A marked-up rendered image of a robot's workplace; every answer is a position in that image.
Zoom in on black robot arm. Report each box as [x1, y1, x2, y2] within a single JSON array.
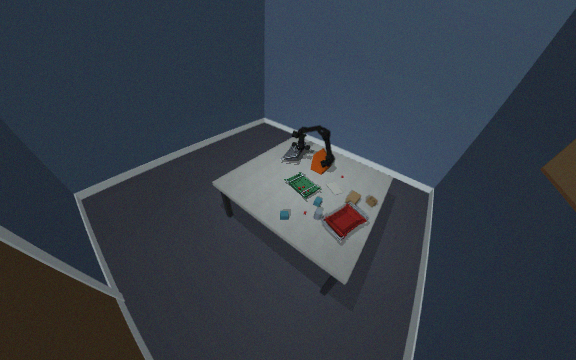
[[292, 126, 335, 168]]

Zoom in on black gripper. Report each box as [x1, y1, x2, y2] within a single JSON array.
[[291, 140, 310, 153]]

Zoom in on green plastic tray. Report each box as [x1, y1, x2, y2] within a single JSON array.
[[284, 172, 322, 199]]

